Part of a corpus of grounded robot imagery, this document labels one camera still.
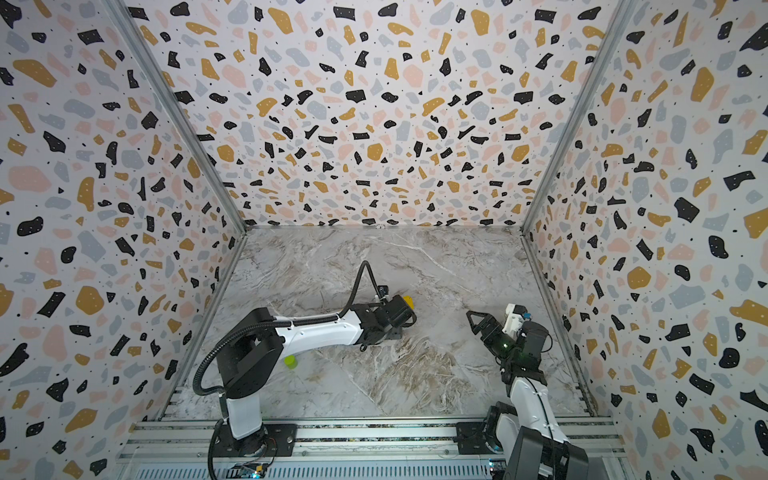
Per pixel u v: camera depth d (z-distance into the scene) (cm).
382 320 68
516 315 79
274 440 73
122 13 69
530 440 43
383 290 81
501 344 76
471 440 74
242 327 50
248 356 47
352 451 73
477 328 76
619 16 72
